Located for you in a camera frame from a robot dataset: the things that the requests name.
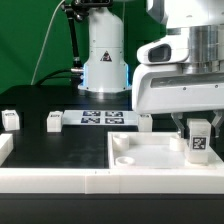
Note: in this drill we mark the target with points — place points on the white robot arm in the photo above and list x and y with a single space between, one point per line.
181 72

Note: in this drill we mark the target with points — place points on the white base tag plate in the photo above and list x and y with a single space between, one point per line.
99 117

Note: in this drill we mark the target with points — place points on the white U-shaped obstacle fence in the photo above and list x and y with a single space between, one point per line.
106 181

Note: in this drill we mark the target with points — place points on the white square tabletop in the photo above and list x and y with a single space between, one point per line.
157 150

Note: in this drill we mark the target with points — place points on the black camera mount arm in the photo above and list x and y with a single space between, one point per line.
77 11

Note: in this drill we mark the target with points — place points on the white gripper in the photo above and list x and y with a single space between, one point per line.
160 89

